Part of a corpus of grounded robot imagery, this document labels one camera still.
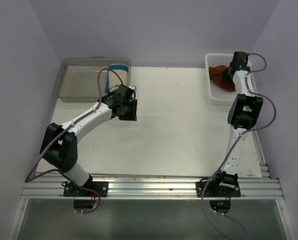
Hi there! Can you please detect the rust orange towel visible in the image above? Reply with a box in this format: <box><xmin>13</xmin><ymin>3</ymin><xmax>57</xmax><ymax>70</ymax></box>
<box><xmin>208</xmin><ymin>65</ymin><xmax>236</xmax><ymax>93</ymax></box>

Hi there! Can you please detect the blue beige Doraemon towel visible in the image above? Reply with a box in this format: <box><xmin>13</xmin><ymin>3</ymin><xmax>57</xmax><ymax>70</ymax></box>
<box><xmin>105</xmin><ymin>64</ymin><xmax>129</xmax><ymax>94</ymax></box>

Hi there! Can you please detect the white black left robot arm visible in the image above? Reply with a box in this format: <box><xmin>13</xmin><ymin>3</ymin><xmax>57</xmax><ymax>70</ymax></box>
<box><xmin>40</xmin><ymin>97</ymin><xmax>137</xmax><ymax>197</ymax></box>

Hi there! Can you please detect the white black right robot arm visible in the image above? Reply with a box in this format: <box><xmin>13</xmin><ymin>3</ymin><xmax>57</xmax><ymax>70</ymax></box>
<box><xmin>211</xmin><ymin>64</ymin><xmax>263</xmax><ymax>196</ymax></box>

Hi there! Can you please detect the white plastic mesh basket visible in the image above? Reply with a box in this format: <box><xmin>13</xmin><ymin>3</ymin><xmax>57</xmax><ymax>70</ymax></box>
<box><xmin>205</xmin><ymin>51</ymin><xmax>254</xmax><ymax>107</ymax></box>

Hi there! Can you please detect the grey translucent plastic bin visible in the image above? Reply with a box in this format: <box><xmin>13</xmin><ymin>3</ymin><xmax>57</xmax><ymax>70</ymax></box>
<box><xmin>54</xmin><ymin>57</ymin><xmax>131</xmax><ymax>103</ymax></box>

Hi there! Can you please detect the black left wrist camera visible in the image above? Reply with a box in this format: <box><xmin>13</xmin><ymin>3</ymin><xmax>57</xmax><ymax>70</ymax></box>
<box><xmin>113</xmin><ymin>85</ymin><xmax>135</xmax><ymax>104</ymax></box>

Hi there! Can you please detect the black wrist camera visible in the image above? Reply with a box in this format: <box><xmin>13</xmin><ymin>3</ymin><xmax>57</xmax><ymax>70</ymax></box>
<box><xmin>113</xmin><ymin>85</ymin><xmax>135</xmax><ymax>104</ymax></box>
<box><xmin>229</xmin><ymin>51</ymin><xmax>250</xmax><ymax>71</ymax></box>

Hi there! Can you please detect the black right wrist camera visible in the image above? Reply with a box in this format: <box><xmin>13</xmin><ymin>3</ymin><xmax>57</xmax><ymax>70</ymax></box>
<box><xmin>229</xmin><ymin>51</ymin><xmax>250</xmax><ymax>71</ymax></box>

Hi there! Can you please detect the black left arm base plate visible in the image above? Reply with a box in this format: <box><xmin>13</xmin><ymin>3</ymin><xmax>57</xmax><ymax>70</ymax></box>
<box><xmin>62</xmin><ymin>181</ymin><xmax>109</xmax><ymax>198</ymax></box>

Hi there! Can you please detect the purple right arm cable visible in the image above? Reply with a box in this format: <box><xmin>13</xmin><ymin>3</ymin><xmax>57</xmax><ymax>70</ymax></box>
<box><xmin>200</xmin><ymin>52</ymin><xmax>277</xmax><ymax>240</ymax></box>

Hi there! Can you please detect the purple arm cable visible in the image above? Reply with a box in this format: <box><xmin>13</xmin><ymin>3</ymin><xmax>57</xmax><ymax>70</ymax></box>
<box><xmin>25</xmin><ymin>67</ymin><xmax>124</xmax><ymax>183</ymax></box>
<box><xmin>200</xmin><ymin>52</ymin><xmax>277</xmax><ymax>240</ymax></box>

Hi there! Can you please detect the aluminium extrusion rail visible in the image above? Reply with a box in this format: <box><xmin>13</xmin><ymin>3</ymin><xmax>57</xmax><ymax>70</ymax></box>
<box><xmin>21</xmin><ymin>173</ymin><xmax>284</xmax><ymax>200</ymax></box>

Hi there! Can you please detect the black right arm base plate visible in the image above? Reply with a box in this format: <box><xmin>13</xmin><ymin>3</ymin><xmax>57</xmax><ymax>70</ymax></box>
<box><xmin>195</xmin><ymin>178</ymin><xmax>241</xmax><ymax>198</ymax></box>

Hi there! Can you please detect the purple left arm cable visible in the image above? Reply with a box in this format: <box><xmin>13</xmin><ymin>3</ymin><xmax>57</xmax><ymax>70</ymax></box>
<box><xmin>25</xmin><ymin>67</ymin><xmax>124</xmax><ymax>183</ymax></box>

